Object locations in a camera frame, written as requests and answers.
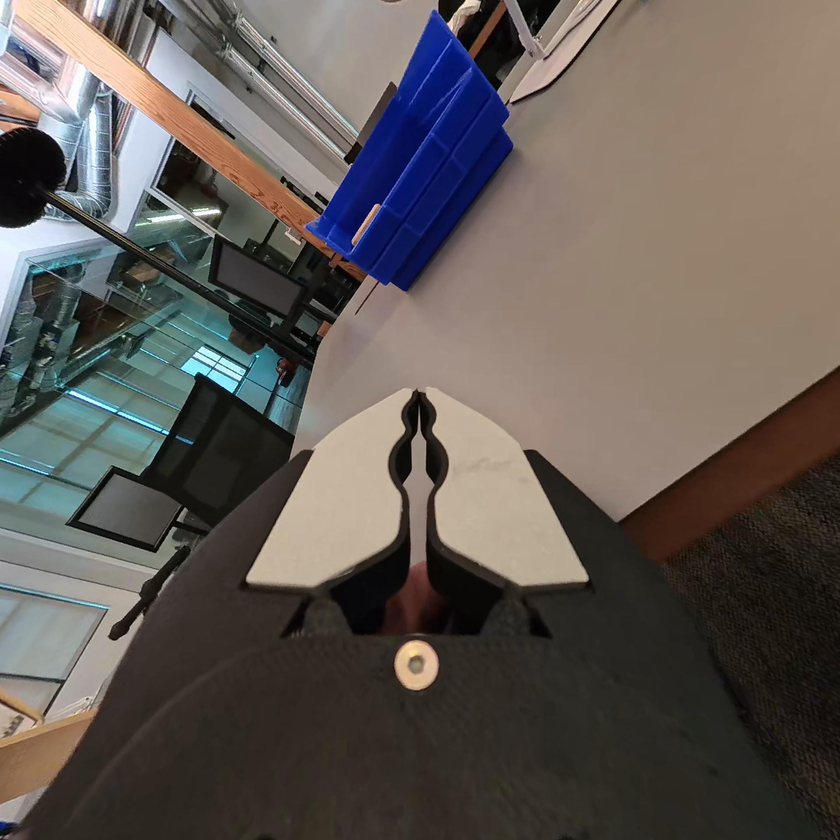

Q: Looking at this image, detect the blue plastic bin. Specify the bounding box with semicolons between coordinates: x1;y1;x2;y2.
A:
341;126;515;292
305;10;510;256

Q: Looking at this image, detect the black mesh office chair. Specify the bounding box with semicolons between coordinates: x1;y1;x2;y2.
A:
141;374;295;527

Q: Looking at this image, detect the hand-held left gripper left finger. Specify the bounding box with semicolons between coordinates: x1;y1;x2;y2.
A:
246;387;421;635

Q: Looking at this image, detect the silver ventilation duct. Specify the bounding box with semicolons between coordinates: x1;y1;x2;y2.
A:
0;20;135;224

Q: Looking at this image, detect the black computer monitor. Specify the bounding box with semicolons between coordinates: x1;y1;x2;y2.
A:
67;466;185;551
209;235;307;319

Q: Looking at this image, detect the light wooden table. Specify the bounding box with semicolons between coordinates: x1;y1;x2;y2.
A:
0;709;101;805

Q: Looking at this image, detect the white stand base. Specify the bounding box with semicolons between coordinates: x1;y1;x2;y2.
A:
508;0;622;105

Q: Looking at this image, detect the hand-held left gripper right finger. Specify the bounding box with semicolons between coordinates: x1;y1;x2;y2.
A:
419;387;592;635

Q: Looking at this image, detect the black round lamp on pole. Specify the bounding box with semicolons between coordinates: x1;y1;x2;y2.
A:
0;128;317;368

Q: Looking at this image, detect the wooden ceiling beam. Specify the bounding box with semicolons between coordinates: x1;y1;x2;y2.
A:
13;0;368;284

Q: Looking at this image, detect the small pale wooden piece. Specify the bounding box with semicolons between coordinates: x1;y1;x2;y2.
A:
350;203;382;248

